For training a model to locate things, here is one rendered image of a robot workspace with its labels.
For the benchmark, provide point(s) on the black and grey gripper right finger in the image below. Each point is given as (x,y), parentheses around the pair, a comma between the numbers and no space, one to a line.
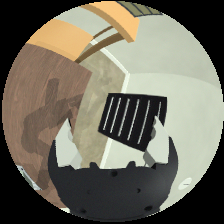
(161,154)

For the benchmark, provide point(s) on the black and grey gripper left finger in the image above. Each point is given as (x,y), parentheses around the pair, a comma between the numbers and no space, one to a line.
(63,158)

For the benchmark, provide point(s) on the white flat base plate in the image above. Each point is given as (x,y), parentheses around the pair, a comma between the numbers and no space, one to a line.
(36,187)

